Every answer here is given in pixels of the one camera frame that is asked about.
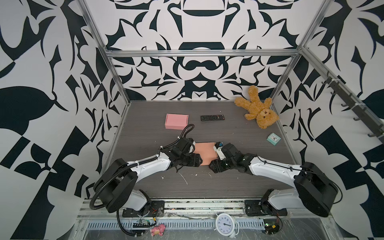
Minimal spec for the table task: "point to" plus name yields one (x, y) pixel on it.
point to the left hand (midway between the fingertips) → (199, 159)
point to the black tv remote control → (212, 117)
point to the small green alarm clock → (273, 139)
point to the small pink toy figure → (159, 230)
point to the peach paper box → (207, 152)
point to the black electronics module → (272, 226)
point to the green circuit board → (144, 223)
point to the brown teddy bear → (258, 109)
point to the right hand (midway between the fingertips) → (213, 164)
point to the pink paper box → (176, 121)
